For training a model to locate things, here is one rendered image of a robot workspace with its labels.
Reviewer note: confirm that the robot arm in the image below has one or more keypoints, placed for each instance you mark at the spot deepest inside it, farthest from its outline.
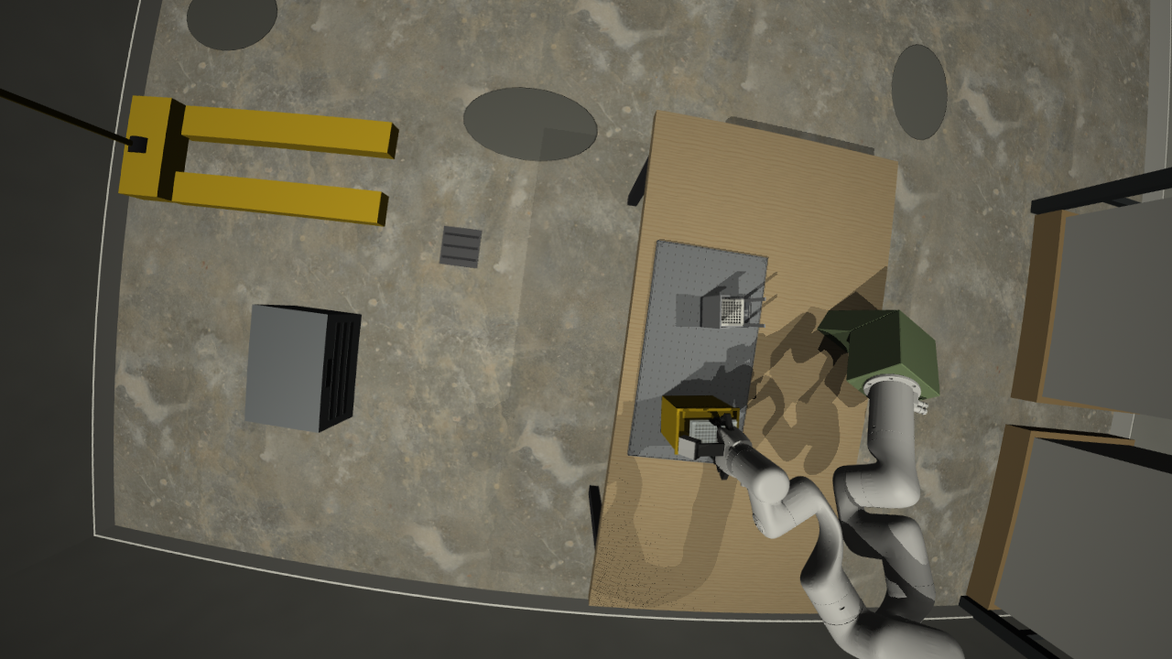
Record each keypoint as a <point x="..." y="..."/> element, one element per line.
<point x="780" y="504"/>

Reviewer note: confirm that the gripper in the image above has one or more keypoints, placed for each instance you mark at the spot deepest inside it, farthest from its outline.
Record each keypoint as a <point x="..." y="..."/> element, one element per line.
<point x="732" y="437"/>

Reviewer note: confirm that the yellow box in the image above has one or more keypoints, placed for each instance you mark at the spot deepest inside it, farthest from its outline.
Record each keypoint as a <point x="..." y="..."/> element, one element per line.
<point x="674" y="425"/>

